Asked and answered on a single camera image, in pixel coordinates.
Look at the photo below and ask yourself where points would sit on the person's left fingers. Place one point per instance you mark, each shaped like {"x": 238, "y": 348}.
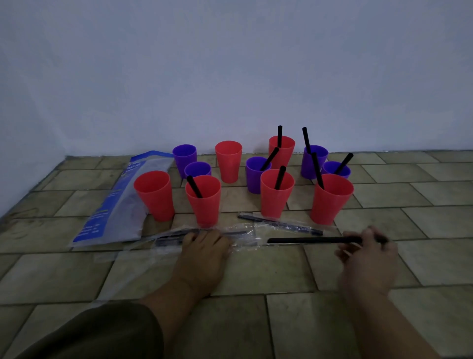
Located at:
{"x": 205, "y": 237}

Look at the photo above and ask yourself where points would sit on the purple plastic cup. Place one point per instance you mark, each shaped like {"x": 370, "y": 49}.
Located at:
{"x": 254, "y": 179}
{"x": 197, "y": 169}
{"x": 332, "y": 169}
{"x": 184, "y": 159}
{"x": 308, "y": 166}

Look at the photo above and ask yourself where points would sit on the person's right fingers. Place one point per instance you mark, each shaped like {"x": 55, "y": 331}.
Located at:
{"x": 354, "y": 253}

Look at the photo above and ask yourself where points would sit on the person's left hand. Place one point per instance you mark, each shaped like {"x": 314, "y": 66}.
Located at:
{"x": 201, "y": 260}

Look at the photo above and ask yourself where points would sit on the blue and white plastic bag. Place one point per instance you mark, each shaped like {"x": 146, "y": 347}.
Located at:
{"x": 118, "y": 207}

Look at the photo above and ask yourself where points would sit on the black straw in clear wrapper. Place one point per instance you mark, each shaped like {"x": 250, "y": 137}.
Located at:
{"x": 281, "y": 224}

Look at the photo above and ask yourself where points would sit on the person's dark clothing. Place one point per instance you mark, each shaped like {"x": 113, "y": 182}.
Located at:
{"x": 103, "y": 333}

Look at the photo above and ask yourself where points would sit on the person's right forearm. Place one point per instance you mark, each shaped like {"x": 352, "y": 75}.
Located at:
{"x": 384, "y": 325}

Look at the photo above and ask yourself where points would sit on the long black drinking straw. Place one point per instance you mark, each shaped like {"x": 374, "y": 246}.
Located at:
{"x": 306, "y": 240}

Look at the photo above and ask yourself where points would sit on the set of upright black straws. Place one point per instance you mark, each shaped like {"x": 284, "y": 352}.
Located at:
{"x": 279, "y": 137}

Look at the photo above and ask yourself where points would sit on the group of red plastic cups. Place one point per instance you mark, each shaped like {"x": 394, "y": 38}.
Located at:
{"x": 154, "y": 199}

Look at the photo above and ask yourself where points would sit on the person's right hand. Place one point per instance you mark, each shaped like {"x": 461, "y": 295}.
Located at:
{"x": 371, "y": 268}

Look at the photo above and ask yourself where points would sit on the person's left forearm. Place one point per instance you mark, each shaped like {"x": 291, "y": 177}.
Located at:
{"x": 173, "y": 314}

